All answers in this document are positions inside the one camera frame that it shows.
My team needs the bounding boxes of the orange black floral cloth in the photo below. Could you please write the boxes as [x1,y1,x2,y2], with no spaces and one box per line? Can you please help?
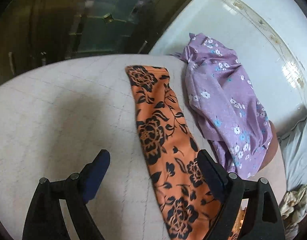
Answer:
[125,66,224,239]

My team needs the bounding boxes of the cream patterned crumpled cloth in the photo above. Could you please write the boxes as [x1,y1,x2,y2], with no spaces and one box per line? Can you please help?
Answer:
[279,184,307,228]

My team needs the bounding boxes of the grey floor mat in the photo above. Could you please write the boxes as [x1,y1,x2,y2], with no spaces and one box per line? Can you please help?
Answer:
[279,115,307,191]

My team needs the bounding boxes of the purple floral cloth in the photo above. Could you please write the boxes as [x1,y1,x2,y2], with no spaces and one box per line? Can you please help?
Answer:
[175,33,273,179]

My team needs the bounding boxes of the dark wooden glass cabinet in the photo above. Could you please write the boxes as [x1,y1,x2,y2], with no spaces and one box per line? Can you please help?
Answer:
[0,0,192,85]

